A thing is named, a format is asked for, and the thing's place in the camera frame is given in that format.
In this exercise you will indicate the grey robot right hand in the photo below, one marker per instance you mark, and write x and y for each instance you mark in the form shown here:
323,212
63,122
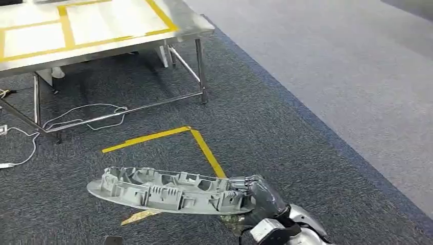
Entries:
267,203

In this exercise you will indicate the yellow floor tape outline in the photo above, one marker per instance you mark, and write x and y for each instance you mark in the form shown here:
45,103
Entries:
203,148

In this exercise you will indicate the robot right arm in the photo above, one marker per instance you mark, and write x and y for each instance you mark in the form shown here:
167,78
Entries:
308,216

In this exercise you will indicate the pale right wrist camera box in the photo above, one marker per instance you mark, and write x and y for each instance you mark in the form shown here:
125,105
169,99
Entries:
265,230

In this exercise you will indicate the white power adapter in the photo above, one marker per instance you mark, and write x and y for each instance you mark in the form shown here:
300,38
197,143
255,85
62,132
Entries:
2,130

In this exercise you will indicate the black robot foot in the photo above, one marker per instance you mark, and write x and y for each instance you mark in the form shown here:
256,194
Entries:
113,240

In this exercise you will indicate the long grey moulded plastic part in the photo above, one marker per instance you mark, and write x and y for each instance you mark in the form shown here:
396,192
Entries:
162,199

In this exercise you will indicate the yellow tape on bench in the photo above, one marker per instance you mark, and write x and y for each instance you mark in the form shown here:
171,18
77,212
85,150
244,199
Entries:
66,30

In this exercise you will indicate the white stand leg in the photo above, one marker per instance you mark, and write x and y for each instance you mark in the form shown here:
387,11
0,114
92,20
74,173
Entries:
50,74
164,55

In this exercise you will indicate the steel bench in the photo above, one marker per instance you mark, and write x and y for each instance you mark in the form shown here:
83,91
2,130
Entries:
111,17

